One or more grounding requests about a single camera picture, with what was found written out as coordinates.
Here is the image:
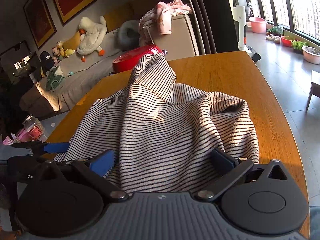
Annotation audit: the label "yellow cushion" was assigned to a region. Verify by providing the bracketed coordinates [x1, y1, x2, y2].
[63, 31, 80, 50]

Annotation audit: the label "pink clothes pile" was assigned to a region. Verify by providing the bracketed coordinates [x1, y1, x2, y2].
[138, 0, 192, 47]

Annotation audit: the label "white goose plush toy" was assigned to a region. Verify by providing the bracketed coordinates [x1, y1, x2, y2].
[77, 16, 107, 62]

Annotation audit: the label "light pink basin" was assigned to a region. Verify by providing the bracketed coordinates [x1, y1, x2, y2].
[302, 46, 320, 64]

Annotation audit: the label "red framed picture left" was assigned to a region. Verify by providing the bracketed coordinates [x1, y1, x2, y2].
[23, 0, 57, 49]

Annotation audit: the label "red plastic basin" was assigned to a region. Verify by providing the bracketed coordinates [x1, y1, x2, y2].
[280, 36, 297, 48]

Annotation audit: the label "glass candy jar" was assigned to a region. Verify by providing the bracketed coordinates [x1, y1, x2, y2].
[23, 114, 46, 141]

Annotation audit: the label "striped knit sweater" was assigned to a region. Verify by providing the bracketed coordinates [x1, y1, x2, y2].
[55, 54, 259, 193]

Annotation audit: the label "pink slippers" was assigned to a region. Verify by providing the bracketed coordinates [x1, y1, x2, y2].
[266, 34, 281, 44]

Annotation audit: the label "black cap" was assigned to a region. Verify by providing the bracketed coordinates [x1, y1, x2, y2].
[40, 51, 55, 73]

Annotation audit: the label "pink plastic basin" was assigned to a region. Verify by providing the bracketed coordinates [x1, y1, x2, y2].
[249, 17, 267, 34]

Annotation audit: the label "small wooden stool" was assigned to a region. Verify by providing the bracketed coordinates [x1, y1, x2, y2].
[305, 70, 320, 112]

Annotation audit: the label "beige sofa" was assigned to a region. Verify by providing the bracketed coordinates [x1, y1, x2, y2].
[19, 14, 188, 118]

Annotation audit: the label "grey neck pillow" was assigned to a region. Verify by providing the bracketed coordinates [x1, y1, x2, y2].
[118, 20, 140, 50]

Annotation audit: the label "small plush doll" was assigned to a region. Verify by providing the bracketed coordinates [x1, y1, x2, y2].
[52, 41, 75, 62]

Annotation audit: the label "green cloth on sofa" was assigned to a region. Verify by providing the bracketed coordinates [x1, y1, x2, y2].
[46, 66, 65, 91]

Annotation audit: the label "white floor cleaner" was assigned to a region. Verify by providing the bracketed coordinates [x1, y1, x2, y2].
[233, 5, 261, 63]

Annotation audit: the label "green leafy plants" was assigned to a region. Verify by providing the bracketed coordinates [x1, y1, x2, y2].
[291, 40, 307, 54]

